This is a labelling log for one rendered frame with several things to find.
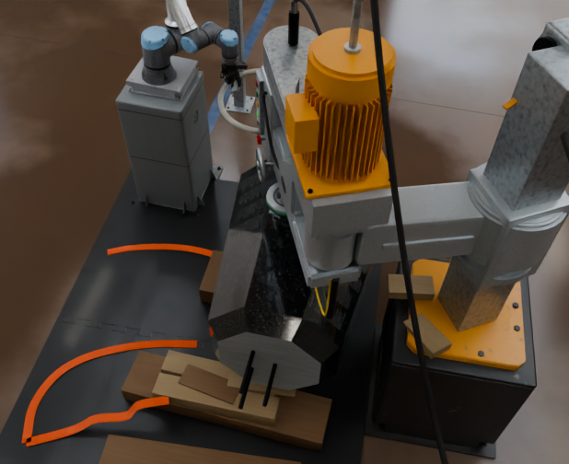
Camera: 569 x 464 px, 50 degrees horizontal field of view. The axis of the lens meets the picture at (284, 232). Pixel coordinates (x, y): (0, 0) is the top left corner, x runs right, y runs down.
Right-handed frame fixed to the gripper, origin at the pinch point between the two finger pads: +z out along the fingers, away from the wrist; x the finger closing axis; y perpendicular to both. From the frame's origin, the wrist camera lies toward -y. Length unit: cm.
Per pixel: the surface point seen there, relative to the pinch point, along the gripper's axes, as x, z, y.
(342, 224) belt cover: 145, -84, 74
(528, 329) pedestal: 198, 7, -1
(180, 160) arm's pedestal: -12, 44, 35
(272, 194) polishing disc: 73, -3, 38
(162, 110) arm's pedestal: -19.3, 7.0, 37.3
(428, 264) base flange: 147, 5, 7
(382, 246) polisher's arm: 150, -60, 57
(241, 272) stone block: 94, 3, 75
